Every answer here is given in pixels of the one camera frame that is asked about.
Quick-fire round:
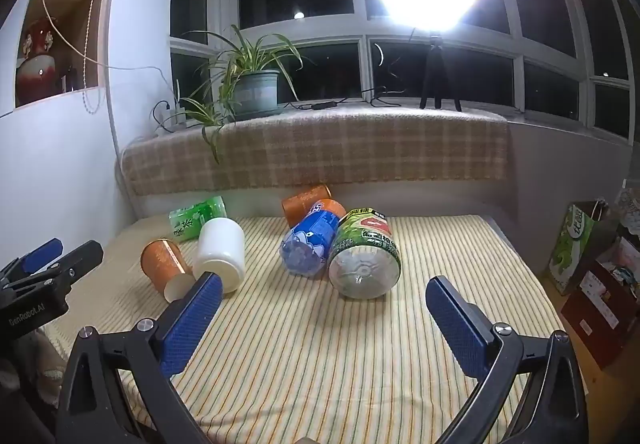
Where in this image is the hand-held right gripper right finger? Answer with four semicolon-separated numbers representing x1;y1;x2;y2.
425;275;590;444

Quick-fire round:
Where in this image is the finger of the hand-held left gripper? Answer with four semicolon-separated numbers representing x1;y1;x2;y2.
27;240;104;297
0;238;65;286

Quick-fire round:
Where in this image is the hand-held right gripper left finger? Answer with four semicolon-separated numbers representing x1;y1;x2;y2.
55;271;223;444

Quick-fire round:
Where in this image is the orange paper cup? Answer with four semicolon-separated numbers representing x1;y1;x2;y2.
281;184;333;228
140;238;197;302

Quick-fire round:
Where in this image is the white plastic jar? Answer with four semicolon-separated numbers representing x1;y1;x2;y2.
192;217;246;294

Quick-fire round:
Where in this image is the green drink can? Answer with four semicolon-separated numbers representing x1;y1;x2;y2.
168;195;228;243

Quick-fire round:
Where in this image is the green label plastic bottle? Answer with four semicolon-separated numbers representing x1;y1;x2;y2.
327;207;402;301

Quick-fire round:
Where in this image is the striped yellow mat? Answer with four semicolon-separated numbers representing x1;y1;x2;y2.
37;214;588;444

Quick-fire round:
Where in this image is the green paper bag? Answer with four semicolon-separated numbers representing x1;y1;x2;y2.
547;199;619;296

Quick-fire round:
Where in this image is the red cardboard box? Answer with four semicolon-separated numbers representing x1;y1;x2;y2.
560;236;640;370

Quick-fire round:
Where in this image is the blue label plastic bottle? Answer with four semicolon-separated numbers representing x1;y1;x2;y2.
279;198;347;280

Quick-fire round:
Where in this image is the red ceramic vase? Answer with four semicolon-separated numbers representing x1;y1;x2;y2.
15;19;57;106

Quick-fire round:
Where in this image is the checkered beige cloth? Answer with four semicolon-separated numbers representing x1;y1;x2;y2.
120;106;511;197

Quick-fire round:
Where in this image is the potted spider plant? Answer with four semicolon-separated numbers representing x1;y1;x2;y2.
177;24;313;165

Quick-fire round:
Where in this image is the black tripod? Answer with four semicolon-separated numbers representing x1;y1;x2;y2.
419;30;463;113

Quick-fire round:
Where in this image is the white cable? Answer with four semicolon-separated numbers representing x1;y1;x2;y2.
41;0;175;111

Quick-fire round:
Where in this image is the wooden wall shelf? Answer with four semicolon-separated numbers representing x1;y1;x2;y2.
14;0;126;109

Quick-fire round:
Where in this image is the black cable with inline switch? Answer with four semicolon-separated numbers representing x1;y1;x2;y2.
285;85;403;113

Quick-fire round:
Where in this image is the white window frame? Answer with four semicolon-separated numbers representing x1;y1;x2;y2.
169;0;637;145

